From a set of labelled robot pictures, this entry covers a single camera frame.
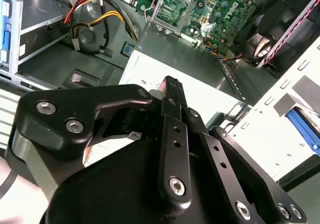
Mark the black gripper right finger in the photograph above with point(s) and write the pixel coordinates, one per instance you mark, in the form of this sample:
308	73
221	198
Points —
240	174

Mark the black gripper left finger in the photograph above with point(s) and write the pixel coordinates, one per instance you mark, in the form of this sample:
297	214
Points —
57	118

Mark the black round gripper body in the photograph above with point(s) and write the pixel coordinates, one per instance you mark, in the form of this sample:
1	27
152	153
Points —
112	199

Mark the hard disk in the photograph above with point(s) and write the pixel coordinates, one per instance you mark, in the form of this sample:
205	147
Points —
305	131

